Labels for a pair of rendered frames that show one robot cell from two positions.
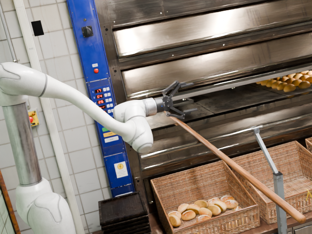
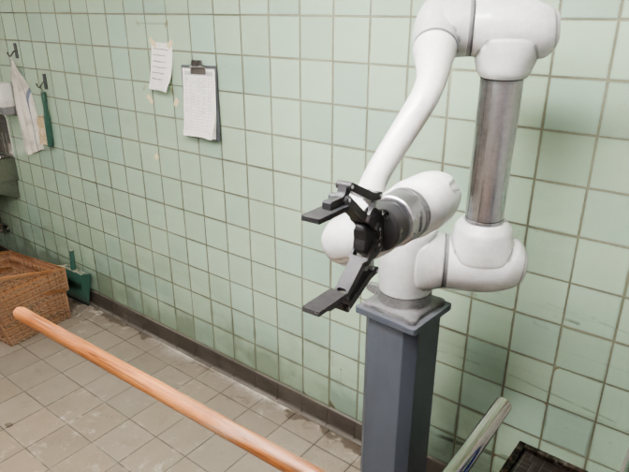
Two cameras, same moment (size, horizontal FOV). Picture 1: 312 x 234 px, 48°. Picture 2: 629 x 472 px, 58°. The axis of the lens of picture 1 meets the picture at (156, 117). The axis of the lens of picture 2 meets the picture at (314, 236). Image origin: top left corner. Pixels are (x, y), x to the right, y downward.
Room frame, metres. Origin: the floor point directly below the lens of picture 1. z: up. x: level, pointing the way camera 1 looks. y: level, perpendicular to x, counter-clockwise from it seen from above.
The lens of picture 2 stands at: (2.27, -0.68, 1.81)
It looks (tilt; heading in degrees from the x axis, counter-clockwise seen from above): 22 degrees down; 138
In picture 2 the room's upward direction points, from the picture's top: straight up
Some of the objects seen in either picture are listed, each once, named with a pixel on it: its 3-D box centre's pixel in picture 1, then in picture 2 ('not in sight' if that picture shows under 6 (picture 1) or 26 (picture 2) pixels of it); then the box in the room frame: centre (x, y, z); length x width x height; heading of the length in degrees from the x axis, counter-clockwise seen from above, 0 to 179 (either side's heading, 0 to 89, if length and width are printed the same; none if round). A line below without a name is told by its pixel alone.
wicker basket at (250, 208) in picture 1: (202, 201); not in sight; (2.04, -0.20, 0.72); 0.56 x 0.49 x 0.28; 101
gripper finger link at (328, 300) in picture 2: (190, 110); (324, 302); (1.74, -0.18, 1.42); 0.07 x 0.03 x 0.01; 101
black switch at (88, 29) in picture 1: (86, 27); not in sight; (2.17, 0.31, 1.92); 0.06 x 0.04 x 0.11; 100
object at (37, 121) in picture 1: (30, 117); not in sight; (2.10, 0.75, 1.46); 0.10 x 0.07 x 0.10; 100
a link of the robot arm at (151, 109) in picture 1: (149, 107); (397, 217); (1.70, 0.02, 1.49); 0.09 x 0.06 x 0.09; 11
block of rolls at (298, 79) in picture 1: (291, 78); not in sight; (2.94, -1.21, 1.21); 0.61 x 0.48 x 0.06; 10
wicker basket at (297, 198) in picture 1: (283, 178); not in sight; (2.15, -0.78, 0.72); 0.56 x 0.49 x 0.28; 102
